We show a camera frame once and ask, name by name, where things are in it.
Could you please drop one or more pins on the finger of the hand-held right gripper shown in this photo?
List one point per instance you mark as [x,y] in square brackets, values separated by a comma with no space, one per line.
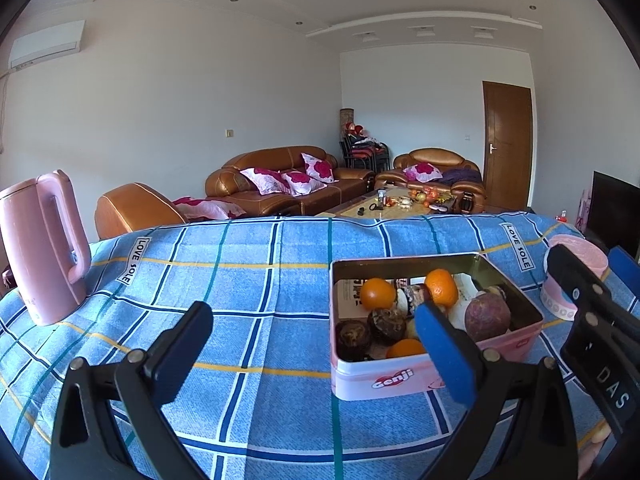
[575,280]
[626,275]

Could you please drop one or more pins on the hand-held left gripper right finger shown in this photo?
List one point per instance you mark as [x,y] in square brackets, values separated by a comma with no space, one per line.
[445,355]

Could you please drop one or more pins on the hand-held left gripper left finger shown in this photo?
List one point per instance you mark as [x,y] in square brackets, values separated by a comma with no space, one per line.
[180,355]

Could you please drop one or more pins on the orange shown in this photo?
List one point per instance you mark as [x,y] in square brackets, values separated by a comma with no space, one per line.
[377,294]
[441,287]
[406,349]

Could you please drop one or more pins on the cylinder snack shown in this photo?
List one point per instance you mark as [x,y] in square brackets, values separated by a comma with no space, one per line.
[460,302]
[412,300]

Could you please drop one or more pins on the purple passion fruit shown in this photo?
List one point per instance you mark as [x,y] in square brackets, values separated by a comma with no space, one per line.
[487,319]

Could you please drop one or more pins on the dark brown round fruit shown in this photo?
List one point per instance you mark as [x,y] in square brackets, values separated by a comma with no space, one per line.
[352,341]
[387,326]

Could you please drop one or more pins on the pink tin box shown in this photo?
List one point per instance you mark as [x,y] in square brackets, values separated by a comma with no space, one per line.
[380,385]

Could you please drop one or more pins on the person's right hand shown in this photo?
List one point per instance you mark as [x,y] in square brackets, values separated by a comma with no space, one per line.
[600,435]

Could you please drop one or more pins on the pink cartoon lidded bucket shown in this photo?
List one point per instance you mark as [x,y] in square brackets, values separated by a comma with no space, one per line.
[590,255]

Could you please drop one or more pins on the small red bottle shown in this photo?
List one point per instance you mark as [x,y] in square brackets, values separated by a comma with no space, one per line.
[562,215]

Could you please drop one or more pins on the black television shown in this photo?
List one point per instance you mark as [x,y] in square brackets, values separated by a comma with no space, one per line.
[615,210]

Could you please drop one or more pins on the pink bag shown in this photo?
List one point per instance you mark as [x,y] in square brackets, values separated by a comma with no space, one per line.
[582,210]

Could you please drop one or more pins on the blue plaid tablecloth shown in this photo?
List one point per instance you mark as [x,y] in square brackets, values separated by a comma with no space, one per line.
[250,280]

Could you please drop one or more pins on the printed paper leaflet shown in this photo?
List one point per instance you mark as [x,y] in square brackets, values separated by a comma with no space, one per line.
[350,297]

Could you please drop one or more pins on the pink floral pillow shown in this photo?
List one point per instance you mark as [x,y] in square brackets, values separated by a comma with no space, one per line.
[207,208]
[265,181]
[318,167]
[302,183]
[422,172]

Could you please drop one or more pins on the brown wooden door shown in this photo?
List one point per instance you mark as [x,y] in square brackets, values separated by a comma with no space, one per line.
[507,145]

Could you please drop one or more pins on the brown leather chaise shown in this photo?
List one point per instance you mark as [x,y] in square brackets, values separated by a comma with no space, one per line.
[135,210]

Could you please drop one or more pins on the purple blanket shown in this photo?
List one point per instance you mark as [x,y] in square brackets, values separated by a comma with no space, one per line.
[461,176]

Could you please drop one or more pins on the wooden coffee table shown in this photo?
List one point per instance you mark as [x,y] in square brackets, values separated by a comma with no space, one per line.
[385,210]

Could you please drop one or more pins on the orange and red produce pile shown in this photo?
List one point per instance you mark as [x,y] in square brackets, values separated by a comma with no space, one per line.
[429,195]

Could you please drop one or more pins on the pink electric kettle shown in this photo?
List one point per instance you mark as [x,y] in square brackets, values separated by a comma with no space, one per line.
[30,270]

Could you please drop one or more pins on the brown leather armchair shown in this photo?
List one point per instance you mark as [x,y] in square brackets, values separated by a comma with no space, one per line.
[430,156]

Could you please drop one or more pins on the brown leather sofa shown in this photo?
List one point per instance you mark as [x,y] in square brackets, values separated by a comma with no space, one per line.
[270,157]

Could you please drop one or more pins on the stack of black chairs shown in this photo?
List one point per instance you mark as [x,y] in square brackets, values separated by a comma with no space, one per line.
[365,152]

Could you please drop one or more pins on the red plush toy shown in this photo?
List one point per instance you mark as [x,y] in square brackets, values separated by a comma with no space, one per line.
[354,128]

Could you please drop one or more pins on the tall patterned floor vase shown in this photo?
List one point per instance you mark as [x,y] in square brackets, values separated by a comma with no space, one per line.
[347,119]

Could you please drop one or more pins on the square ceiling light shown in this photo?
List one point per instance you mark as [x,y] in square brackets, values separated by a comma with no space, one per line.
[424,31]
[367,36]
[481,32]

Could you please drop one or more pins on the white air conditioner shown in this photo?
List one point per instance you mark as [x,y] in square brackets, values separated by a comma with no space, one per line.
[47,45]

